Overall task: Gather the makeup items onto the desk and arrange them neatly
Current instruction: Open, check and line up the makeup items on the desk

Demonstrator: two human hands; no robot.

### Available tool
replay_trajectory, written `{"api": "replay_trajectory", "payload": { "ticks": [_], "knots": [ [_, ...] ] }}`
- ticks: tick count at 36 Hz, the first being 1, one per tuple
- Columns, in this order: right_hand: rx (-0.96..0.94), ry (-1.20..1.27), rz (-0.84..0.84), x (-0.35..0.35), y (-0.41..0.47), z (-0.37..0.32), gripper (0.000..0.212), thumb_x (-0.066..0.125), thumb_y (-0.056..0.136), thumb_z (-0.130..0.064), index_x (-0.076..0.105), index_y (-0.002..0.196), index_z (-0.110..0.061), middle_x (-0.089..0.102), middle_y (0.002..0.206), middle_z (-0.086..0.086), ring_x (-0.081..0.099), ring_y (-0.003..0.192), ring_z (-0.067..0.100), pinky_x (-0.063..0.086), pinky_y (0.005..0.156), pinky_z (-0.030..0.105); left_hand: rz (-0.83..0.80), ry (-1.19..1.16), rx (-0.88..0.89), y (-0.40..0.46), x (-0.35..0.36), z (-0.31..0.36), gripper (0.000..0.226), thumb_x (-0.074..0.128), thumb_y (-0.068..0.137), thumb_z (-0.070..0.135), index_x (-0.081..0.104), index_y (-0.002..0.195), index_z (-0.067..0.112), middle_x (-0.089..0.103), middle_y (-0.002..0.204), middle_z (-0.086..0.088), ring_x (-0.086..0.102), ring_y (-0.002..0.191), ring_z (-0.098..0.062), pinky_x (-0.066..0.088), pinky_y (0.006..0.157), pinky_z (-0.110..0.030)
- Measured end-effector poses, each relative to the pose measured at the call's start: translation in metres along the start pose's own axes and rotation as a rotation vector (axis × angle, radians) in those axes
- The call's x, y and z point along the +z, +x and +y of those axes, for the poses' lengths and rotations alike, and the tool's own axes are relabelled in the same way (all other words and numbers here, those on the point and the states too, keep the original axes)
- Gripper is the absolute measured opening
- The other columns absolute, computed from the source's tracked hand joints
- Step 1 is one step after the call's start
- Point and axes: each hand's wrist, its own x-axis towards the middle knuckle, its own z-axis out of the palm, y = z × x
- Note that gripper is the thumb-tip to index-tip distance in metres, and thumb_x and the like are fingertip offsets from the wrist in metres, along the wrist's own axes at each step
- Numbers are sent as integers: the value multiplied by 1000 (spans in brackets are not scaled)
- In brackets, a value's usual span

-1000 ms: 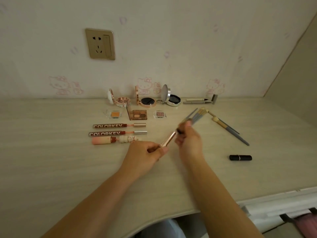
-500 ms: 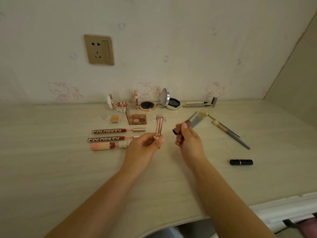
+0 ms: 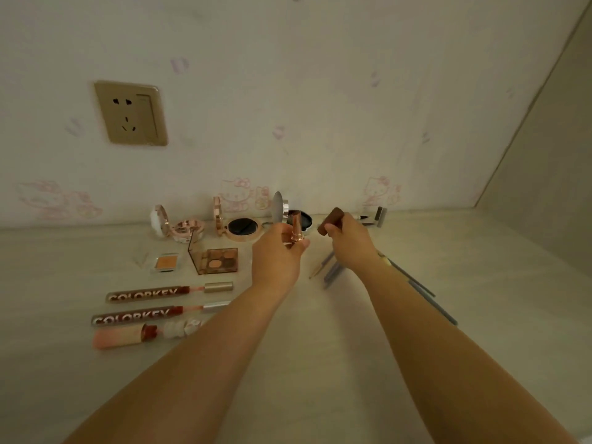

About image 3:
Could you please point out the person's right hand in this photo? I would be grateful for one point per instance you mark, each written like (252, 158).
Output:
(354, 245)

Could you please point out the person's left hand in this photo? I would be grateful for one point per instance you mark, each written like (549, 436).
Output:
(275, 261)

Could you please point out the person's right thumb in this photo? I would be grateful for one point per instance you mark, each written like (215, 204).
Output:
(330, 232)

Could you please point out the person's left thumb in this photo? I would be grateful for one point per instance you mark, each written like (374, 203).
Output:
(302, 246)

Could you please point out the brown lipstick cap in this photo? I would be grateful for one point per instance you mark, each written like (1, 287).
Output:
(330, 220)

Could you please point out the rose gold lipstick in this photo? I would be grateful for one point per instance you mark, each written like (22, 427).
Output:
(296, 228)

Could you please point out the person's right forearm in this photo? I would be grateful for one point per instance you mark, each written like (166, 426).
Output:
(444, 360)

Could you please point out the person's left forearm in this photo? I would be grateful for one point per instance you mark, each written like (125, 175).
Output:
(194, 360)

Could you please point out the gold-tipped makeup pencil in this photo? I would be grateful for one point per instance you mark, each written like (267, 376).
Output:
(320, 265)

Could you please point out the silver black powder compact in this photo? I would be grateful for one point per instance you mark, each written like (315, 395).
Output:
(305, 219)

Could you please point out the black eyeliner pen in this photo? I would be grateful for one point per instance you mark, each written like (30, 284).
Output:
(367, 218)

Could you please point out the grey makeup pencil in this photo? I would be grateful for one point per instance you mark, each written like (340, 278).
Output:
(409, 277)
(333, 276)
(434, 305)

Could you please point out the grey leaf-shaped makeup applicator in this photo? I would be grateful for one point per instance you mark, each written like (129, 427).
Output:
(277, 207)

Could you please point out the grey eyebrow razor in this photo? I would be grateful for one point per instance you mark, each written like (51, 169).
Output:
(380, 216)

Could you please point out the rose gold mirror compact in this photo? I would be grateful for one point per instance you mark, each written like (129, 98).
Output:
(240, 225)

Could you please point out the brown eyeshadow palette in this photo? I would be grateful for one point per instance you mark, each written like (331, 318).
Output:
(219, 261)

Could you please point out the rose gold cushion compact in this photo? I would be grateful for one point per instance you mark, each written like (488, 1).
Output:
(178, 225)

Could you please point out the clear single orange eyeshadow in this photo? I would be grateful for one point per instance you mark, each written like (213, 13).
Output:
(164, 262)

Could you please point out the brown lip gloss tube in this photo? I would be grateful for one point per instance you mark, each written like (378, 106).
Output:
(138, 314)
(157, 293)

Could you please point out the pink lip gloss white cap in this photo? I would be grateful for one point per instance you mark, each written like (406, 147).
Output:
(134, 334)

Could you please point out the gold wall socket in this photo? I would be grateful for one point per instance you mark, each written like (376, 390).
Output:
(131, 113)

